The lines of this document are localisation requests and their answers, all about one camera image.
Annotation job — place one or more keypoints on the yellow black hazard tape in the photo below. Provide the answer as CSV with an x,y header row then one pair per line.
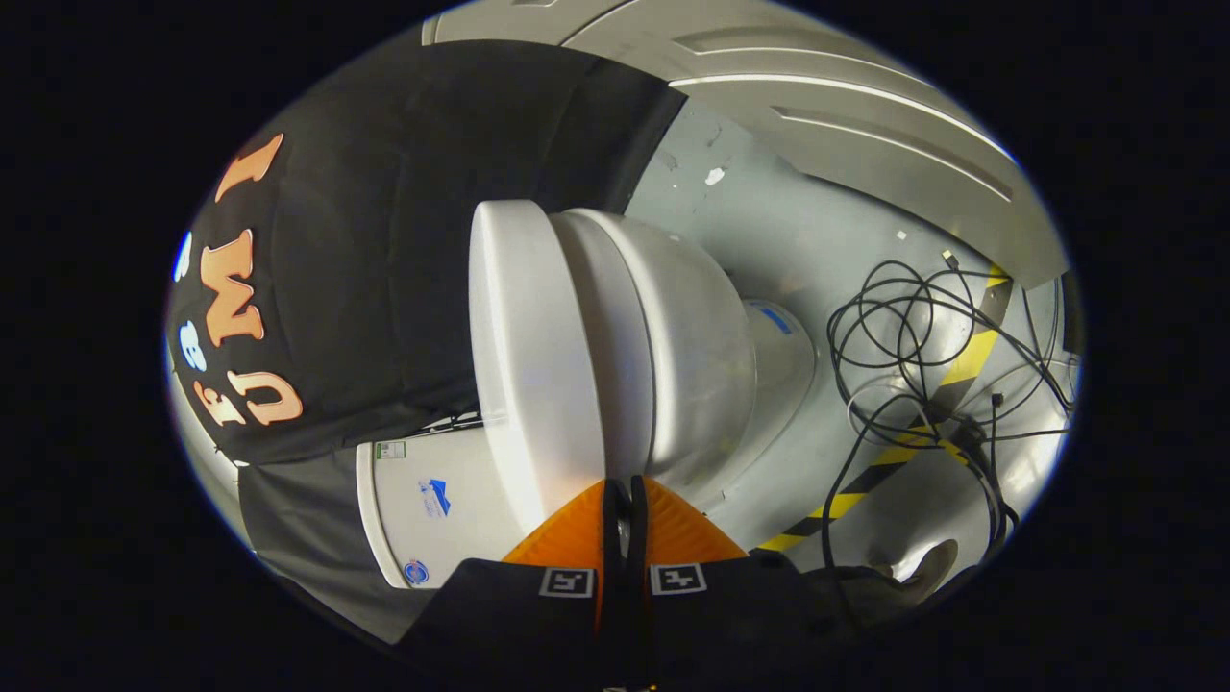
x,y
971,356

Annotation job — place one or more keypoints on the person's shoe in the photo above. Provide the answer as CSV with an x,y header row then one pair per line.
x,y
927,562

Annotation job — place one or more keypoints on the white cabinet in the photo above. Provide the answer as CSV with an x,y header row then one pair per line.
x,y
817,106

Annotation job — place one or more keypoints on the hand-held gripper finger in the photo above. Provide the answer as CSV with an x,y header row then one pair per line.
x,y
637,577
613,577

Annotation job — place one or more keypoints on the white toilet lid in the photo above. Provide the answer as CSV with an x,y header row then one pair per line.
x,y
528,365

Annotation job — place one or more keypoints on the white ceramic toilet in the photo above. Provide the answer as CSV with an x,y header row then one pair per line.
x,y
701,365

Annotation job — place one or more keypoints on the black backdrop cloth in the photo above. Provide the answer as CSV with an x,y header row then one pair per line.
x,y
384,240

